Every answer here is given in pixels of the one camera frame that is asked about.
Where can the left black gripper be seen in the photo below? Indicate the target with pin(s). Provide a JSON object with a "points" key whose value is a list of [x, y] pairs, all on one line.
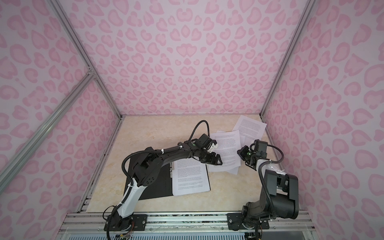
{"points": [[212, 160]]}

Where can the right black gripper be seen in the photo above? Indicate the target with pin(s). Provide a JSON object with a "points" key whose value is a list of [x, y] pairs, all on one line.
{"points": [[242, 152]]}

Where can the large text sheet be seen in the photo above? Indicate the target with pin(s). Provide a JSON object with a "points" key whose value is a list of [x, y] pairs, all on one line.
{"points": [[228, 145]]}

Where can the red and black folder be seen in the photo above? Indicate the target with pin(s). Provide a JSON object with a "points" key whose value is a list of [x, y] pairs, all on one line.
{"points": [[146, 182]]}

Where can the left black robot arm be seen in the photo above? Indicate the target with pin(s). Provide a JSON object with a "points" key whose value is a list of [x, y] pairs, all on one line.
{"points": [[121, 218]]}

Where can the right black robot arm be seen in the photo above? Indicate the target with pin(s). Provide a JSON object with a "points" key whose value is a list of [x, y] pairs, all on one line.
{"points": [[279, 196]]}

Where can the text sheet right corner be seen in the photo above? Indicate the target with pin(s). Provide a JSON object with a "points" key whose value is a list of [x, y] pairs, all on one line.
{"points": [[250, 130]]}

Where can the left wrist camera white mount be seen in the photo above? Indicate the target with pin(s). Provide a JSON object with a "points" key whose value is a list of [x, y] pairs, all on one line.
{"points": [[213, 146]]}

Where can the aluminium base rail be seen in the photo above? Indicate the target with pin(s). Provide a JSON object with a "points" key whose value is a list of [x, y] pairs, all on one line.
{"points": [[186, 226]]}

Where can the aluminium frame post right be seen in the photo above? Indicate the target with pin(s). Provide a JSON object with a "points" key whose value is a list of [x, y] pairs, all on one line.
{"points": [[310, 7]]}

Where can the aluminium frame post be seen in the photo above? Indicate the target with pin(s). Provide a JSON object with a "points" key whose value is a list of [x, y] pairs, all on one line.
{"points": [[310, 7], [79, 46]]}

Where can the aluminium frame post left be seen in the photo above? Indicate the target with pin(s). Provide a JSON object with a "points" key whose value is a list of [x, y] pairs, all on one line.
{"points": [[79, 46]]}

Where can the aluminium frame strut left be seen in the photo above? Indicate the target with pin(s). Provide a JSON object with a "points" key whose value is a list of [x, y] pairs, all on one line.
{"points": [[18, 161]]}

